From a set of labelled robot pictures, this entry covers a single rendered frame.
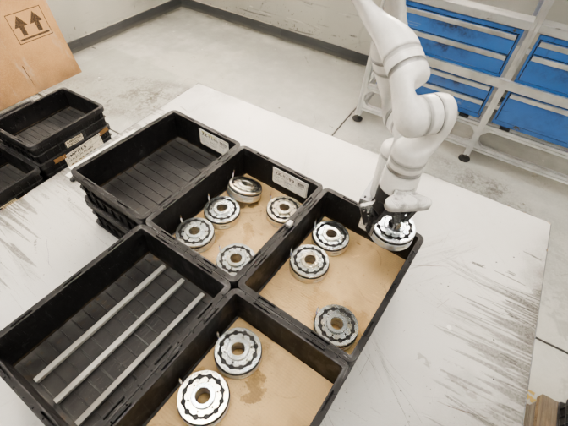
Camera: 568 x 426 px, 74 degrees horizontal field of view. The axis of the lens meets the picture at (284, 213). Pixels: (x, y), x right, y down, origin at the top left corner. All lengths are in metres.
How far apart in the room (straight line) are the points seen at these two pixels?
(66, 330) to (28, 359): 0.09
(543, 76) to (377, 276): 1.90
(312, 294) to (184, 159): 0.64
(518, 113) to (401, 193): 2.06
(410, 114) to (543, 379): 1.68
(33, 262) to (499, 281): 1.41
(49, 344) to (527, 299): 1.28
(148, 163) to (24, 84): 2.32
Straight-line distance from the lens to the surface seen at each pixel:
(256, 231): 1.07
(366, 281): 1.01
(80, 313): 1.02
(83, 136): 2.08
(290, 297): 0.95
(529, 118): 2.79
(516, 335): 1.27
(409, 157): 0.72
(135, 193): 1.22
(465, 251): 1.37
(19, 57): 3.55
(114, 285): 1.03
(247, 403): 0.86
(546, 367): 2.19
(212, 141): 1.26
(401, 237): 0.90
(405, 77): 0.70
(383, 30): 0.75
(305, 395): 0.87
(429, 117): 0.67
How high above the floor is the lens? 1.66
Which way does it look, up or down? 48 degrees down
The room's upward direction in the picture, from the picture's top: 5 degrees clockwise
